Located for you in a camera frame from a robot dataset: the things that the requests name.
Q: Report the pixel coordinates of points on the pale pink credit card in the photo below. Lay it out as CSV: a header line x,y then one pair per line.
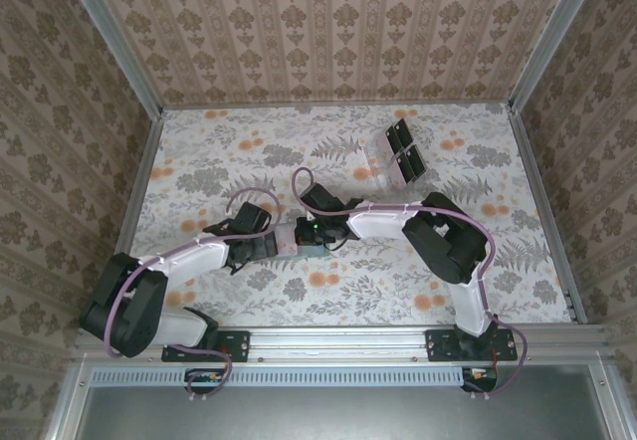
x,y
286,241

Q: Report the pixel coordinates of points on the clear acrylic card stand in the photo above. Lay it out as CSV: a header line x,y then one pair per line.
x,y
378,154

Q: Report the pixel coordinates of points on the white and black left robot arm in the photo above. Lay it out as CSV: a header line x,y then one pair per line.
x,y
199,261

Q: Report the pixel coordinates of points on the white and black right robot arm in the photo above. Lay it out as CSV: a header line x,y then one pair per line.
x,y
378,221

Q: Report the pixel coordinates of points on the black credit card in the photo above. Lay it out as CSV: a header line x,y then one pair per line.
x,y
419,160
405,131
394,139
409,168

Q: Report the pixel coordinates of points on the floral table cover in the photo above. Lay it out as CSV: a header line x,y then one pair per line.
x,y
224,151

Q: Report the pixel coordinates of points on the grey metal panel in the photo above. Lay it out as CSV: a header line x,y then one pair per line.
x,y
338,415

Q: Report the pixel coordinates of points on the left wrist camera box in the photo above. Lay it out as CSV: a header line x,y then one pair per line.
x,y
254,218

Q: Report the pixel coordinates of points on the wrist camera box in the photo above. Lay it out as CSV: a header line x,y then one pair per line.
x,y
254,218
321,198

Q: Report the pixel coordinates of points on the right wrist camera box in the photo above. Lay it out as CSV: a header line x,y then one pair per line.
x,y
321,198

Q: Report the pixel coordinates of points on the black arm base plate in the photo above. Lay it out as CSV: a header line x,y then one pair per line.
x,y
438,348
241,348

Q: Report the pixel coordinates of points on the long aluminium mounting rail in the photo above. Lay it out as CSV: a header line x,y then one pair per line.
x,y
338,343

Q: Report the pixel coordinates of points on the aluminium table side rail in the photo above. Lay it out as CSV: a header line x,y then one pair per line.
x,y
534,171
141,171

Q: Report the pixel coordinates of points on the aluminium lower frame bar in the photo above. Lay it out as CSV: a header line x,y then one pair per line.
x,y
67,405
609,405

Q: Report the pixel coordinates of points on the aluminium frame post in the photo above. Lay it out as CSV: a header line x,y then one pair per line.
x,y
555,37
113,37

